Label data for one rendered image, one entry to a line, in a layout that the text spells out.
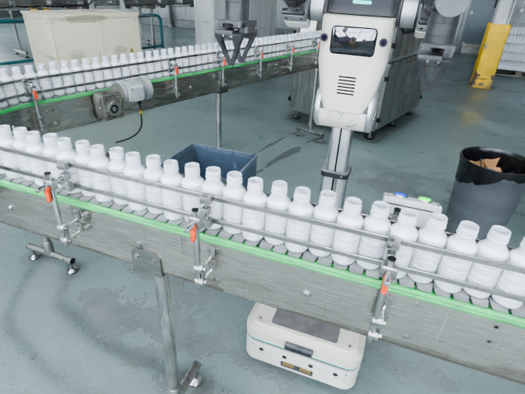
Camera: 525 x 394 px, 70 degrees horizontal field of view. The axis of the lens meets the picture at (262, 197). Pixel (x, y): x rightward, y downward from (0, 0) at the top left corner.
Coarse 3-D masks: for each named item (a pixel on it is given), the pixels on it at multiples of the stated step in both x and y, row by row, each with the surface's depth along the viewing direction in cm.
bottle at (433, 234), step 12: (432, 216) 81; (444, 216) 80; (420, 228) 84; (432, 228) 80; (444, 228) 79; (420, 240) 82; (432, 240) 80; (444, 240) 80; (420, 252) 82; (420, 264) 83; (432, 264) 82; (420, 276) 85
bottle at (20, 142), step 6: (18, 132) 112; (24, 132) 113; (18, 138) 113; (24, 138) 114; (12, 144) 114; (18, 144) 113; (24, 144) 114; (18, 150) 114; (24, 150) 114; (18, 156) 115; (24, 156) 115; (18, 162) 116; (24, 162) 116; (24, 168) 117; (30, 180) 119
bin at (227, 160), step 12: (192, 144) 166; (180, 156) 159; (192, 156) 168; (204, 156) 167; (216, 156) 164; (228, 156) 162; (240, 156) 160; (252, 156) 158; (180, 168) 161; (204, 168) 170; (228, 168) 165; (240, 168) 163; (252, 168) 156; (132, 264) 133
